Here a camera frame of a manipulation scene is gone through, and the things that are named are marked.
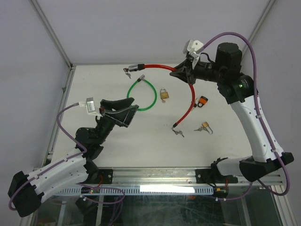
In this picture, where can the white slotted cable duct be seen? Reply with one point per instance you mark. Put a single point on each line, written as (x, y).
(138, 190)

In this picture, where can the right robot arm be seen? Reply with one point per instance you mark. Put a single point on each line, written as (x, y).
(239, 91)

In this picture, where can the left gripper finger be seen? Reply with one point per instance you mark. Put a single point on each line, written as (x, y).
(131, 111)
(117, 104)

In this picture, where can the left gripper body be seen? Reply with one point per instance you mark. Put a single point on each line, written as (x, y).
(102, 112)

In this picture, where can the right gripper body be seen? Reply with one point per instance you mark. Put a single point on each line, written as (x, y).
(209, 71)

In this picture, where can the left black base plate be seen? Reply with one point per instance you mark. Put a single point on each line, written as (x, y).
(104, 177)

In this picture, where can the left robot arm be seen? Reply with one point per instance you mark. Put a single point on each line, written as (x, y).
(28, 191)

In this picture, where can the orange black padlock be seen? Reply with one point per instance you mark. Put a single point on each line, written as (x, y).
(202, 101)

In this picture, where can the small brass padlock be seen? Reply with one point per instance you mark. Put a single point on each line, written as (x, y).
(207, 128)

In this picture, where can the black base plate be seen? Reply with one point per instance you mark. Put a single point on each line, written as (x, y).
(104, 177)
(211, 177)

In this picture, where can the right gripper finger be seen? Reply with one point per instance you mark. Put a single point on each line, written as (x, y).
(184, 75)
(184, 66)

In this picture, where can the green lock keys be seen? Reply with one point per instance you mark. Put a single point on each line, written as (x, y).
(178, 132)

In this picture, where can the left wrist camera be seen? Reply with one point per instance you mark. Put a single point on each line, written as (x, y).
(90, 107)

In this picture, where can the large brass padlock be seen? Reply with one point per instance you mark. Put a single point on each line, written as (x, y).
(163, 95)

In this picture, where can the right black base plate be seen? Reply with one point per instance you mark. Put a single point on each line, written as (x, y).
(211, 177)

